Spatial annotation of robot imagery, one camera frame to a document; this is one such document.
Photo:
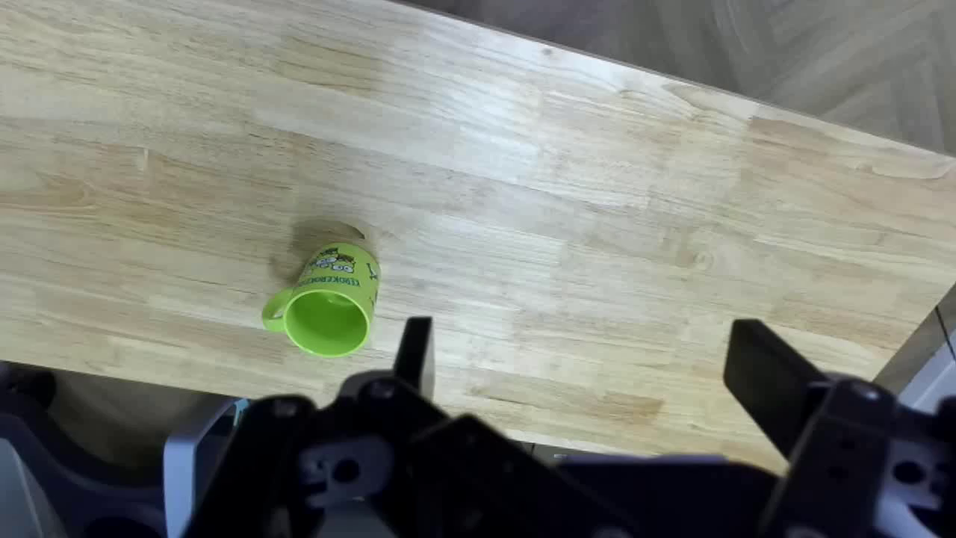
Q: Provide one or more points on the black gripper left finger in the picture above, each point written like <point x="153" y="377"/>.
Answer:
<point x="413" y="361"/>

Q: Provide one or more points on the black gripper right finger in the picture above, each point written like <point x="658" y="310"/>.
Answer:
<point x="773" y="382"/>

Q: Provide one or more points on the yellow-green plastic mug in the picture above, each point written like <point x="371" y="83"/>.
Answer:
<point x="330" y="305"/>

